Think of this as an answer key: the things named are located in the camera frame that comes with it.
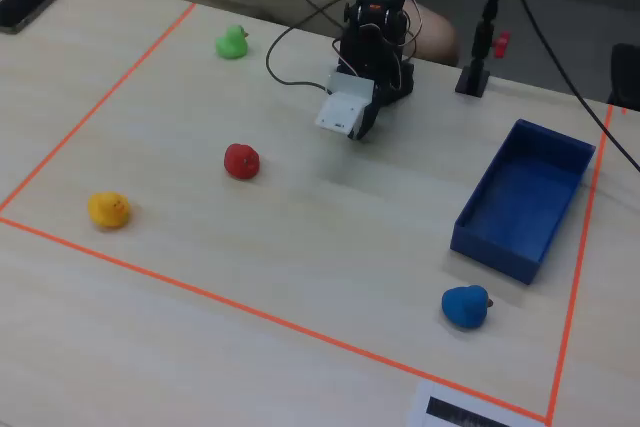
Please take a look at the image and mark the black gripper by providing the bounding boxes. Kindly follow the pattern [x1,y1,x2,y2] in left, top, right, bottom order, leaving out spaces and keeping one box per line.
[347,63,416,144]

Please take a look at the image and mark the green rubber duck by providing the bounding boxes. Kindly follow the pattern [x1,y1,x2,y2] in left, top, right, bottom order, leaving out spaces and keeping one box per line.
[214,24,250,61]

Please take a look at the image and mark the blue rectangular open box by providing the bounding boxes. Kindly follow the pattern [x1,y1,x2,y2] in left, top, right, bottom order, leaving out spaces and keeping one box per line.
[449,118,597,286]

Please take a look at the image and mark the blue rubber duck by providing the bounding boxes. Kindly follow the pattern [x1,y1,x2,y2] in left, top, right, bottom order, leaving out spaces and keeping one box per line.
[440,284,495,331]

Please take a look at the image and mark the yellow rubber duck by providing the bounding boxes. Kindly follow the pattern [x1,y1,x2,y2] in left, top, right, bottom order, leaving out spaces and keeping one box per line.
[87,191,132,230]

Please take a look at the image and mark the red toy ball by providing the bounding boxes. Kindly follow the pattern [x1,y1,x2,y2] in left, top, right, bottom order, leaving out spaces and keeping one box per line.
[223,142,261,181]

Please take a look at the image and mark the red stand knob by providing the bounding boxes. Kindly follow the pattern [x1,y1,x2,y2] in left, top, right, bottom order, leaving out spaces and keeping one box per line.
[492,30,512,60]

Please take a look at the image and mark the orange tape line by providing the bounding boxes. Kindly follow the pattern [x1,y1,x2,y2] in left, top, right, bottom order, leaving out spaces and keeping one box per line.
[0,216,551,423]
[546,104,615,424]
[0,2,197,213]

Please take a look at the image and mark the black chair backrest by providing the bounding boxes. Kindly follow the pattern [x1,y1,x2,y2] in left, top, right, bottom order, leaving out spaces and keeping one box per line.
[606,42,640,112]

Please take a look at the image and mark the white paper label black bar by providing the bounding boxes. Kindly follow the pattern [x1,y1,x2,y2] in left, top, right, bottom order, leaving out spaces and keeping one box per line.
[406,379,547,427]

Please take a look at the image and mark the black smartphone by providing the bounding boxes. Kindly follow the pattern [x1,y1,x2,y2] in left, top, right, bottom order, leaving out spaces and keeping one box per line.
[0,0,68,36]

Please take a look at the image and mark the white gripper camera box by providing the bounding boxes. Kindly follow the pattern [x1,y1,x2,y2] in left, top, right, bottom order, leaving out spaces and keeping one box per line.
[313,71,377,139]

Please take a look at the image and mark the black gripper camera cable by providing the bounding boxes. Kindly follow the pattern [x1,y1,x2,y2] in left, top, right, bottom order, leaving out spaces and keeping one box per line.
[265,0,362,93]

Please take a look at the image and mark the black camera stand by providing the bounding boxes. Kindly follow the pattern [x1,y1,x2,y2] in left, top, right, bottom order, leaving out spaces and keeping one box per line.
[454,0,517,99]

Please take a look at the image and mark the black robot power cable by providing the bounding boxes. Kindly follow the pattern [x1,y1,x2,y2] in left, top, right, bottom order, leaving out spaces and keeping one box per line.
[297,0,362,32]

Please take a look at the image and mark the thick black stand cable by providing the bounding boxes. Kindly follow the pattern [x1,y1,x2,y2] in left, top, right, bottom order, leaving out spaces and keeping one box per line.
[507,0,640,172]

